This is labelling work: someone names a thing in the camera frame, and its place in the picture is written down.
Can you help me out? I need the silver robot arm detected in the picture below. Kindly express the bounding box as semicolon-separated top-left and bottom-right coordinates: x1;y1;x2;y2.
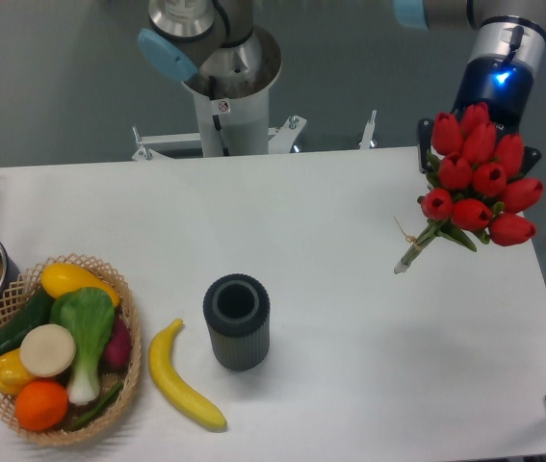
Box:
394;0;546;139

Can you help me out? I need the orange fruit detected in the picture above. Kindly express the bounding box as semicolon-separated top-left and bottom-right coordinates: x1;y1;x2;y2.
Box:
14;379;68;432

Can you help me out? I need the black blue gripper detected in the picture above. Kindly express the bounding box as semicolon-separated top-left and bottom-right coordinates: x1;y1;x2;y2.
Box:
417;57;541;177

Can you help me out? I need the woven wicker basket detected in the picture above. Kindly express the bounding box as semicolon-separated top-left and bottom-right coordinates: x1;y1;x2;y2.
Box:
0;253;142;447

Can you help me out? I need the green bok choy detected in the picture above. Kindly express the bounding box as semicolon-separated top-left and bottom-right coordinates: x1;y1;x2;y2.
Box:
50;288;115;406

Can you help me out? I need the yellow banana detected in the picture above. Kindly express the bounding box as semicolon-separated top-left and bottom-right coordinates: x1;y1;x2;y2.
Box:
148;318;227;432

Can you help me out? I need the yellow squash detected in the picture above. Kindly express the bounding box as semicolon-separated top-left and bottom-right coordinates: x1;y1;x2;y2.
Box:
40;263;120;308

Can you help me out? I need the yellow bell pepper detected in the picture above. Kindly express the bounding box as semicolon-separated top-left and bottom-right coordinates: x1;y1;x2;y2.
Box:
0;348;37;396

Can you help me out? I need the green bean pod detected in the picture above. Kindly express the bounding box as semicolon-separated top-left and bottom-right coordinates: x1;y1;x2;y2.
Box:
64;382;123;432

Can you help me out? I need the red tulip bouquet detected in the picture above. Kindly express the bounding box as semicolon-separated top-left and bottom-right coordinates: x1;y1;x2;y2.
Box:
394;102;543;274

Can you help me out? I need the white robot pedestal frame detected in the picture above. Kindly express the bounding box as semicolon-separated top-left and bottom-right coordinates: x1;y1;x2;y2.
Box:
130;86;378;163

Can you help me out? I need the dark grey ribbed vase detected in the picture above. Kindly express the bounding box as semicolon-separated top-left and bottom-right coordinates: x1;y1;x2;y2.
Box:
202;273;271;372

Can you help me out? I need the purple red radish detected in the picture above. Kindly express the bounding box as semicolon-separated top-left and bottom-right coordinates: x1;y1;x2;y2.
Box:
102;317;131;371

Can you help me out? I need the dark green cucumber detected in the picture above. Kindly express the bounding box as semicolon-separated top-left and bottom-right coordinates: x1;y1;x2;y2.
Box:
0;289;54;356

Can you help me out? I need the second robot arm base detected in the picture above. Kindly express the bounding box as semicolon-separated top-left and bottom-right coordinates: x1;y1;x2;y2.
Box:
138;1;282;99

